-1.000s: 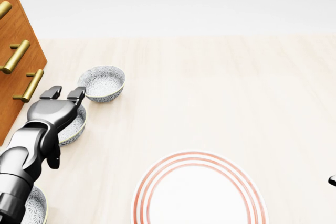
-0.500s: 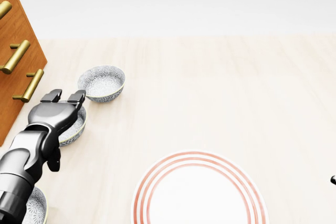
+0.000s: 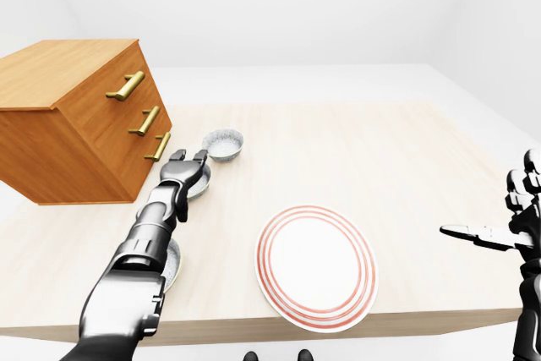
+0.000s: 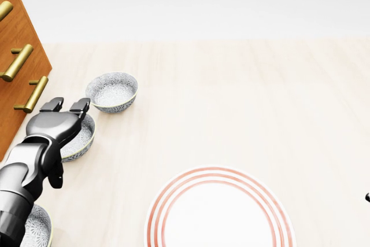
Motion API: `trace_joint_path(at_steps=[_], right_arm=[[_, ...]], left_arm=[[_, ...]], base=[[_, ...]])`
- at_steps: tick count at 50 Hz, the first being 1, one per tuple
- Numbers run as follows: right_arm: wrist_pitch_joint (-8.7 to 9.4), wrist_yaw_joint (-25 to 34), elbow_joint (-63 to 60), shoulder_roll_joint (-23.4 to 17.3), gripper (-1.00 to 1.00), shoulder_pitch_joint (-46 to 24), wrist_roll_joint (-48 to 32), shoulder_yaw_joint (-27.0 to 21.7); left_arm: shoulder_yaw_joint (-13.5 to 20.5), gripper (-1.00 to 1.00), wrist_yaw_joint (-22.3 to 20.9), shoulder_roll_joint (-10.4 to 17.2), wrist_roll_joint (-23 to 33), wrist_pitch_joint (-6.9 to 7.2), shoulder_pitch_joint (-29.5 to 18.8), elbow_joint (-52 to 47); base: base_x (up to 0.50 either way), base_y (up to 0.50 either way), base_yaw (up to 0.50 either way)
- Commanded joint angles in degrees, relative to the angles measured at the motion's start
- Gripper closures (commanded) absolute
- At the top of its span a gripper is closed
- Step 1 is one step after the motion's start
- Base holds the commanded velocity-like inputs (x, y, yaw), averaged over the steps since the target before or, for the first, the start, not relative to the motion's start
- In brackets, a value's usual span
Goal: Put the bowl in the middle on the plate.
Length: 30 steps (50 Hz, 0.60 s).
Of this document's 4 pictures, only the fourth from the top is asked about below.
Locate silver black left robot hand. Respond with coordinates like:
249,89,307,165
25,97,91,190

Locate grey patterned bowl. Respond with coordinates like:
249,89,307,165
19,203,54,247
85,72,139,114
60,113,96,164

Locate white plate with red rings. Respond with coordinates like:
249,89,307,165
143,165,297,247

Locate wooden cabinet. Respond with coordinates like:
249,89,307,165
0,0,53,161

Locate brass drawer handle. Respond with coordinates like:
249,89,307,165
0,0,14,23
0,43,35,82
13,75,49,114

